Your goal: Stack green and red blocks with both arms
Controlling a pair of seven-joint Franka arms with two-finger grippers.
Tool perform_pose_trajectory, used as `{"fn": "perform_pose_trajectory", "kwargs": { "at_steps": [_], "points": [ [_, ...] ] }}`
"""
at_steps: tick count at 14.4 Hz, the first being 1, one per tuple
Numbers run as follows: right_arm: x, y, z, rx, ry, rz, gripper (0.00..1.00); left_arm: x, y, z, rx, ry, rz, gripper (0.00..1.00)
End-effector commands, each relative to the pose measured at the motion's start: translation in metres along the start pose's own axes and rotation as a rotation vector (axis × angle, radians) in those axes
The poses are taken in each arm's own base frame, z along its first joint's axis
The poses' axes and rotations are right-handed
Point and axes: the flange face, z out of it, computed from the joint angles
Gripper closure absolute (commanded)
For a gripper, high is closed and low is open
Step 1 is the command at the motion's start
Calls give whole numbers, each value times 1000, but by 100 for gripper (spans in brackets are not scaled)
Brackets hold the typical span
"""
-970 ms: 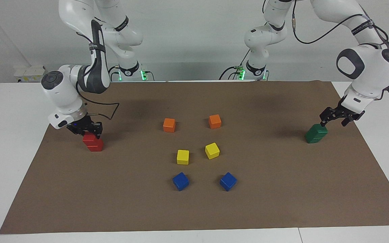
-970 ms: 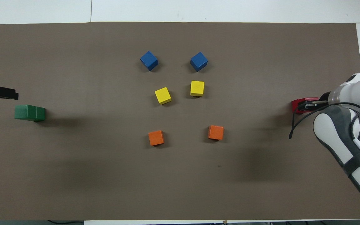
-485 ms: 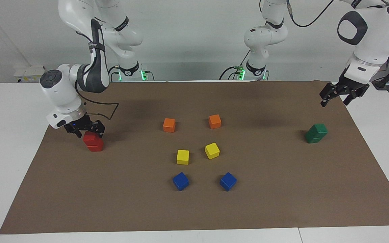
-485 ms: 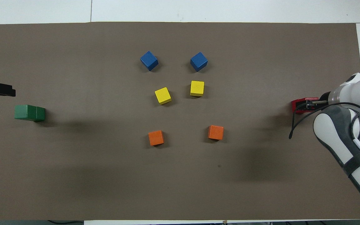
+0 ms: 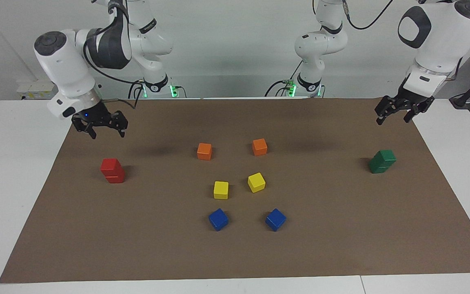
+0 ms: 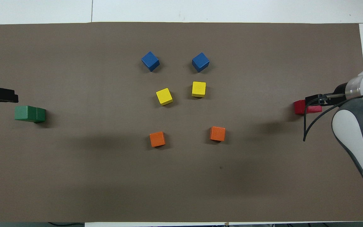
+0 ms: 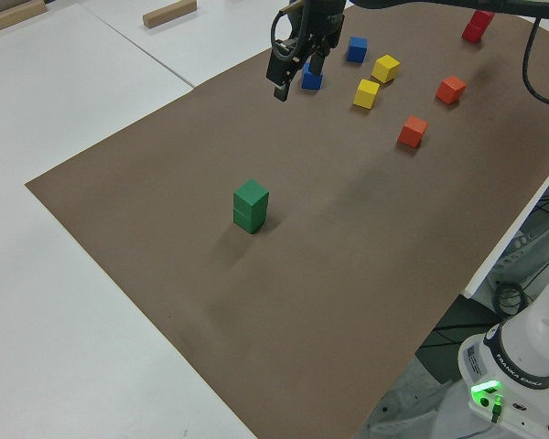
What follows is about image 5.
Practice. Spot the red wooden cube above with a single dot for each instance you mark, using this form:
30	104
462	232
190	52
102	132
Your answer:
110	165
116	180

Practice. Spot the green wooden cube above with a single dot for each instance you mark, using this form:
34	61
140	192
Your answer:
377	169
386	155

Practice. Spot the brown table mat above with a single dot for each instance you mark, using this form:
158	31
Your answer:
235	249

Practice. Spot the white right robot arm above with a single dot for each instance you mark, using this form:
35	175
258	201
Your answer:
63	65

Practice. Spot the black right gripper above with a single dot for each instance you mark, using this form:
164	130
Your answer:
96	118

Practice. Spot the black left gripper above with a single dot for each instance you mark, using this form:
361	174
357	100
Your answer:
402	101

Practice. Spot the orange wooden cube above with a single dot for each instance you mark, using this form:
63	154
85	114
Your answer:
204	151
259	147

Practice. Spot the yellow wooden cube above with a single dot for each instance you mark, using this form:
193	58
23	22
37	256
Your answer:
220	190
256	182

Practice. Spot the blue wooden cube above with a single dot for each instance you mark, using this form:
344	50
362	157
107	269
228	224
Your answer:
276	219
218	219

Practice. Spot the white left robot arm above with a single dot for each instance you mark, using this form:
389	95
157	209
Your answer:
443	41

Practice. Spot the white power strip box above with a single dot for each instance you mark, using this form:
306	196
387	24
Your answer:
35	87

